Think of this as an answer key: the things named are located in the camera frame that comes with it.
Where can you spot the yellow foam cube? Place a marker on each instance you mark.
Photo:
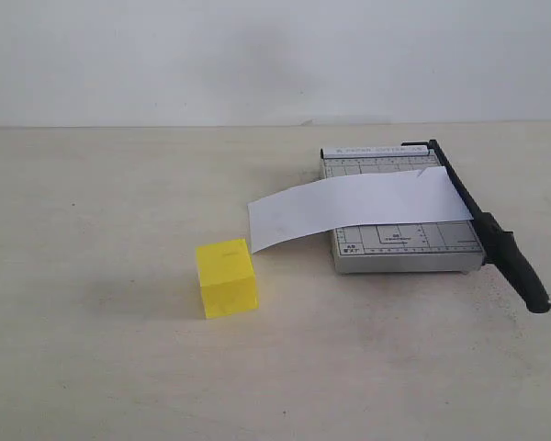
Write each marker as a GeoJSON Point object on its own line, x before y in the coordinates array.
{"type": "Point", "coordinates": [226, 277]}

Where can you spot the white paper sheet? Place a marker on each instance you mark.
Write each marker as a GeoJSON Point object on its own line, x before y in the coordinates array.
{"type": "Point", "coordinates": [416, 196]}

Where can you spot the black cutter blade arm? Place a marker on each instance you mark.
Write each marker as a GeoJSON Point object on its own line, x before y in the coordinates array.
{"type": "Point", "coordinates": [499, 245]}

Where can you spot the grey paper cutter base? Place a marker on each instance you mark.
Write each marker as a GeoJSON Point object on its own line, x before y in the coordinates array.
{"type": "Point", "coordinates": [400, 248]}

